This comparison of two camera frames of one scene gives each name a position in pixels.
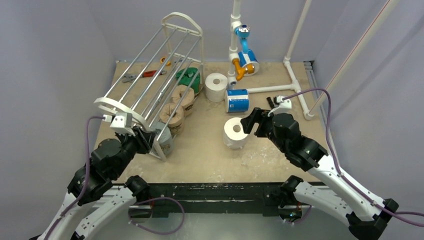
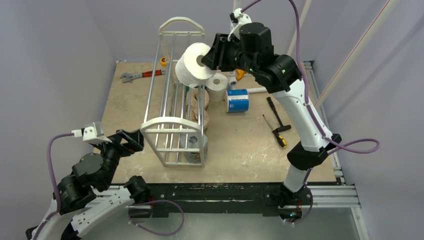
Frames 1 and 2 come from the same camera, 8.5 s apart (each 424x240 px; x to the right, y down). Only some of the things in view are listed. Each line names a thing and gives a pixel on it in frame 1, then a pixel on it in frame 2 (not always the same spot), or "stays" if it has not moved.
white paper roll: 215,85 stays
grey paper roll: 164,136 -> 192,140
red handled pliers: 130,77 stays
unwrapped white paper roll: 231,139 -> 189,70
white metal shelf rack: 155,87 -> 175,126
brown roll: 183,96 -> 194,98
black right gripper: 262,122 -> 220,51
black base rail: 215,198 stays
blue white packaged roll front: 237,100 stays
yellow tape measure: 168,63 stays
